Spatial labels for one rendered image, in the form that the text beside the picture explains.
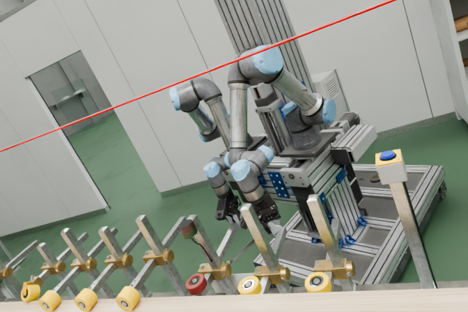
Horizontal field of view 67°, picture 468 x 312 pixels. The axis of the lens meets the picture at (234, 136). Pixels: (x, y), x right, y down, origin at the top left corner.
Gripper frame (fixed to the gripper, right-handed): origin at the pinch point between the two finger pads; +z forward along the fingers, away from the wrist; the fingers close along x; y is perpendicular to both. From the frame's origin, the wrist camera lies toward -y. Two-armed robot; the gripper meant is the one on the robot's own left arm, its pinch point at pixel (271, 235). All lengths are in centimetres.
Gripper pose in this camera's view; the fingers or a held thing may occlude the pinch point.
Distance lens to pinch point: 150.5
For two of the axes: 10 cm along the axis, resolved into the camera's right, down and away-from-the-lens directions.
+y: 8.9, -4.4, -1.1
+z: 4.5, 8.2, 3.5
